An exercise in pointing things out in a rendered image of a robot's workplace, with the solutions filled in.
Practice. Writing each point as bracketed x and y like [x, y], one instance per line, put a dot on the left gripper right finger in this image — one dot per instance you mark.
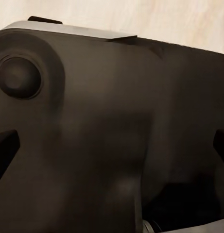
[218, 143]

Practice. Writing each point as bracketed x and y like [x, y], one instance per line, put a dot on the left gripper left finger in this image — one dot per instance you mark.
[9, 145]

